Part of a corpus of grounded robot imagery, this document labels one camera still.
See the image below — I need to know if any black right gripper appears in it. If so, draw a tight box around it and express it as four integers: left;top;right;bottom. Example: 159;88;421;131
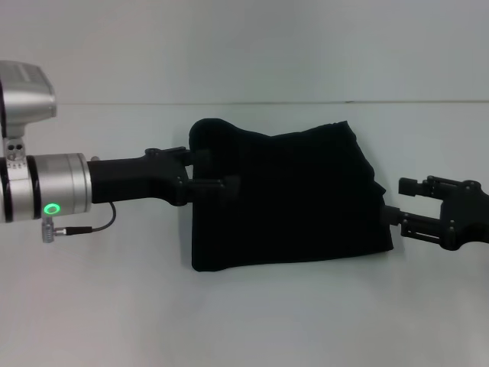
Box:
380;175;489;252

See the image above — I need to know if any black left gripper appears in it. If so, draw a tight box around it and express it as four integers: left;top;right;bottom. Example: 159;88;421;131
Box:
86;146;241;208

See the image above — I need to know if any black shirt with white print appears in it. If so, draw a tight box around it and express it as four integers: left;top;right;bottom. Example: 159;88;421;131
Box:
188;118;396;274

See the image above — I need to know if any black cable with silver plug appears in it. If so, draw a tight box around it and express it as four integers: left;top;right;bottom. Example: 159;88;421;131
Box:
40;201;117;243

